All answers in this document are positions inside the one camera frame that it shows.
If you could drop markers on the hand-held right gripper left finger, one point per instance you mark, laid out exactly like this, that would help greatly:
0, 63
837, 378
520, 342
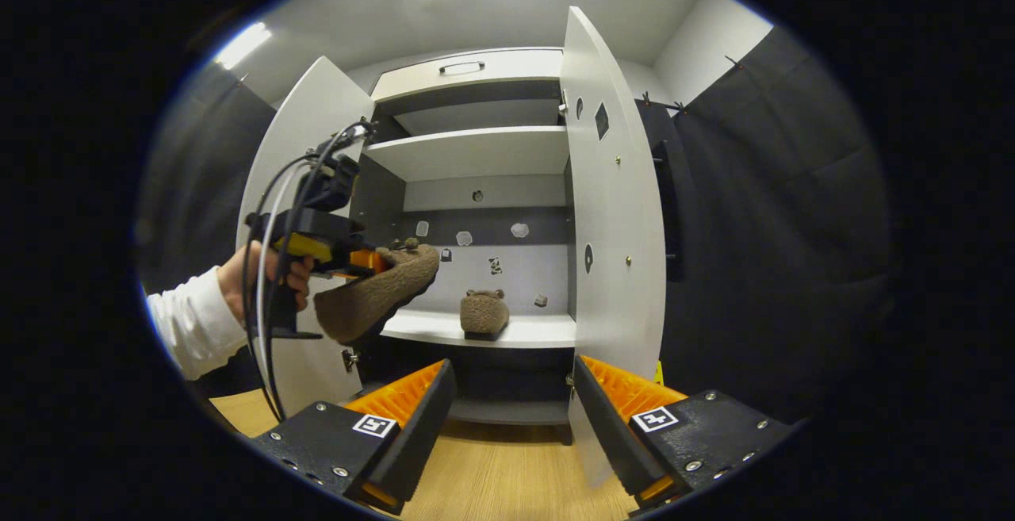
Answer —
416, 442

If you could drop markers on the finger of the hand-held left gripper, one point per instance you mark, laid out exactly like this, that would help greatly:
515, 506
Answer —
366, 261

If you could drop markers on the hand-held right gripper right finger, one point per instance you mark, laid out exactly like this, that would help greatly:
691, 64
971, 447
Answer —
610, 442

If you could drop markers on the brown fuzzy shoe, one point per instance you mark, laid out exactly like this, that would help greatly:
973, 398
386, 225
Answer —
381, 291
484, 315

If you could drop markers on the white cabinet door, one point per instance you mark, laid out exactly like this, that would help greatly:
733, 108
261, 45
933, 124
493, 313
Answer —
618, 204
309, 101

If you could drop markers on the white shoe cabinet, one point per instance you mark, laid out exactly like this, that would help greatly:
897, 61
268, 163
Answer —
492, 152

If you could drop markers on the white cabinet drawer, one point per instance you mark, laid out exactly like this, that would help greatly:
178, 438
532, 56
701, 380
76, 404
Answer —
515, 69

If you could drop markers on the black backdrop cloth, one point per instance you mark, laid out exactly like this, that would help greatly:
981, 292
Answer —
785, 227
190, 188
650, 128

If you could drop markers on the ceiling light panel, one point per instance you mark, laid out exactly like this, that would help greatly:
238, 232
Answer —
242, 45

